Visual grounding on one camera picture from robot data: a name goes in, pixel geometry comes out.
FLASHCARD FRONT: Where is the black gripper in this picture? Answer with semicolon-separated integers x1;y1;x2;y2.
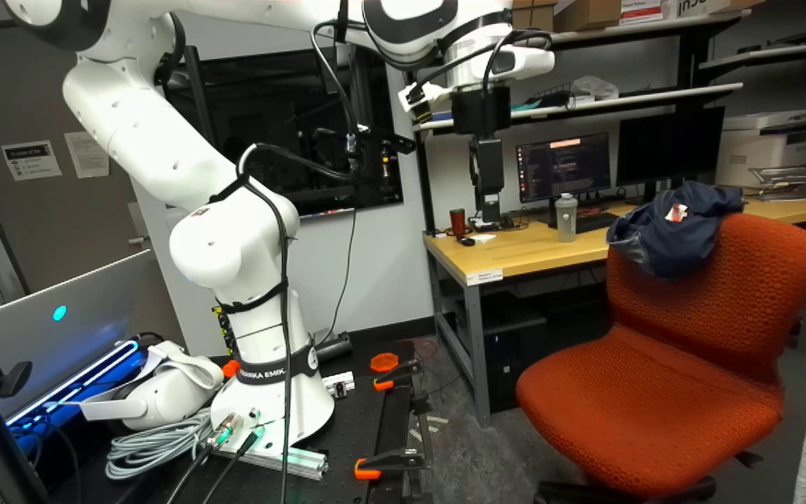
470;137;504;196

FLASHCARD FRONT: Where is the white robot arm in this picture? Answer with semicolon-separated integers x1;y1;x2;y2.
3;0;512;455

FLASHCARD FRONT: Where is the computer monitor with code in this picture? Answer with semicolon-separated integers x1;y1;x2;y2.
514;134;610;204

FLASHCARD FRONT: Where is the dark red can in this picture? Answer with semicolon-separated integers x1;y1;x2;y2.
449;206;468;239

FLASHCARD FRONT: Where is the grey shaker bottle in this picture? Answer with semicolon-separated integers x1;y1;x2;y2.
553;193;577;239

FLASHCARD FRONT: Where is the wooden top desk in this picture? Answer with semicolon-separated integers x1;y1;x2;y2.
423;197;806;424

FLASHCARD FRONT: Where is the black computer tower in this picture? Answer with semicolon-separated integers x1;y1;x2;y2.
484;316;546;410

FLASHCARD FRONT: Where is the navy blue cloth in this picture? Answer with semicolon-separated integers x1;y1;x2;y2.
606;181;743;277

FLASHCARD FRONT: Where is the orange black clamp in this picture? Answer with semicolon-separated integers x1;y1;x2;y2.
352;447;424;482
368;351;419;392

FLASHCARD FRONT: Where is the orange office chair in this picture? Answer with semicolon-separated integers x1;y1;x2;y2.
514;213;806;498

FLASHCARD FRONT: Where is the orange black clamp front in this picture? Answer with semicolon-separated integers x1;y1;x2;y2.
352;447;424;482

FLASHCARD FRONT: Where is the large black wall screen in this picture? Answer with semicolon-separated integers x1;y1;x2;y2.
164;46;402;216

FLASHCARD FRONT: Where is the coiled grey cable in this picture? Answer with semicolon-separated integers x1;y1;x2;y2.
104;413;214;484

